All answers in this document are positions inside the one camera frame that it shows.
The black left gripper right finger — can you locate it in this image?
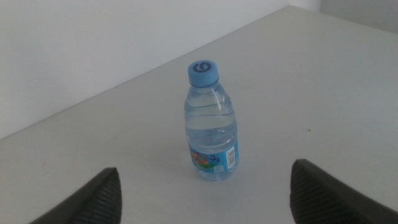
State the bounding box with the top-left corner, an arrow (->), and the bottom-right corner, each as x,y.
289,159 -> 398,224

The small water bottle blue cap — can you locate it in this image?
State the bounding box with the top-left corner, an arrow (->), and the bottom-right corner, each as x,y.
183,59 -> 239,182

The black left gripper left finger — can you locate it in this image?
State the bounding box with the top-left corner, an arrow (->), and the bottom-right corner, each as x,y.
29,167 -> 123,224

